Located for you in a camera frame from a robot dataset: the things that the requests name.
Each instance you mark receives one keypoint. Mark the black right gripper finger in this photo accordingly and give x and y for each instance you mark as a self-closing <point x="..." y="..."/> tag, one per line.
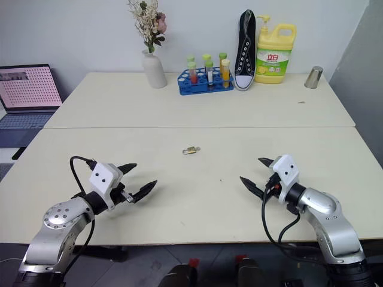
<point x="252" y="186"/>
<point x="266" y="162"/>

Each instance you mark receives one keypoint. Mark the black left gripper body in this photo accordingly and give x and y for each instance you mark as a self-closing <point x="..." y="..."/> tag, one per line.
<point x="119" y="195"/>

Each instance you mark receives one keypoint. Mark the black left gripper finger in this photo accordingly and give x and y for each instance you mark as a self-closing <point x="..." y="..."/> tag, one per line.
<point x="128" y="167"/>
<point x="145" y="191"/>

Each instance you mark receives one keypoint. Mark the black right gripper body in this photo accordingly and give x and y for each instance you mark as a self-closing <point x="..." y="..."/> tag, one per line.
<point x="273" y="188"/>

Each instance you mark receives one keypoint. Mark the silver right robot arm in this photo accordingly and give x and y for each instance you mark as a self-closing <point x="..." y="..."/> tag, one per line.
<point x="335" y="221"/>

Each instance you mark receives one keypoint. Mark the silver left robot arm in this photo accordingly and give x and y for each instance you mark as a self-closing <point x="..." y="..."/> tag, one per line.
<point x="57" y="227"/>

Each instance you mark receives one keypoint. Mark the small brass padlock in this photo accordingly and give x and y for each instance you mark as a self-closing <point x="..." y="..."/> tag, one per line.
<point x="186" y="151"/>

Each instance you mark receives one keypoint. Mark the metal cup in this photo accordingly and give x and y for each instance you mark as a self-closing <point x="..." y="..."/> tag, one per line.
<point x="313" y="77"/>

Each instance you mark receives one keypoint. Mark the yellow-capped tube with orange liquid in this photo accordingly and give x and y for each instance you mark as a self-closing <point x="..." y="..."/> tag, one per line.
<point x="225" y="73"/>

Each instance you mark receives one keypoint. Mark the blue test tube rack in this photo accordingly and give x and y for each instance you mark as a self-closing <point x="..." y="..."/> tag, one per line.
<point x="187" y="89"/>

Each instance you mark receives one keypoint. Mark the white ceramic vase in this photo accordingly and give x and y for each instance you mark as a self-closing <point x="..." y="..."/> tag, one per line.
<point x="154" y="71"/>

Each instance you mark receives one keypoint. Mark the yellow dish soap bottle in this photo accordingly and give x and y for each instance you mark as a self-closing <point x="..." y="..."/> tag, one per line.
<point x="273" y="59"/>

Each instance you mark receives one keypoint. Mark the green-capped tube with white label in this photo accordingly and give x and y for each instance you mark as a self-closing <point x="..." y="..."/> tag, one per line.
<point x="209" y="74"/>

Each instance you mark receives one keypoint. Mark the black canvas sneaker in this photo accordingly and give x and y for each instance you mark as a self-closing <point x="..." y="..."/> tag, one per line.
<point x="245" y="53"/>

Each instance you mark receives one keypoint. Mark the green-capped tube with red liquid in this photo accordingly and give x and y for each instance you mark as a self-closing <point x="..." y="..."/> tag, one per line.
<point x="193" y="73"/>

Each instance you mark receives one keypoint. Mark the green-capped test tube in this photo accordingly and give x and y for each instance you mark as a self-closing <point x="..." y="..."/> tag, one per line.
<point x="206" y="57"/>
<point x="191" y="58"/>
<point x="223" y="56"/>

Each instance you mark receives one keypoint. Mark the open laptop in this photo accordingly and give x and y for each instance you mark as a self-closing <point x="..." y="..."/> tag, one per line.
<point x="28" y="89"/>

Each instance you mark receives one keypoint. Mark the dried flower bouquet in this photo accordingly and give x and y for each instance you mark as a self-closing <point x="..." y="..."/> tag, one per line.
<point x="148" y="21"/>

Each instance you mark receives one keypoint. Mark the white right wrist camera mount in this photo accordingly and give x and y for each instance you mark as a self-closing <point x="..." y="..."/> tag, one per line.
<point x="287" y="173"/>

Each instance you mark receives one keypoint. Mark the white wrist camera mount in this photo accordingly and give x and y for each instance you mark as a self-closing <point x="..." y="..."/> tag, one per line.
<point x="103" y="177"/>
<point x="287" y="173"/>

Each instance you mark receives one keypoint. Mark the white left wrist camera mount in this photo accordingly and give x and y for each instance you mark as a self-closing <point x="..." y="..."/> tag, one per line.
<point x="103" y="177"/>

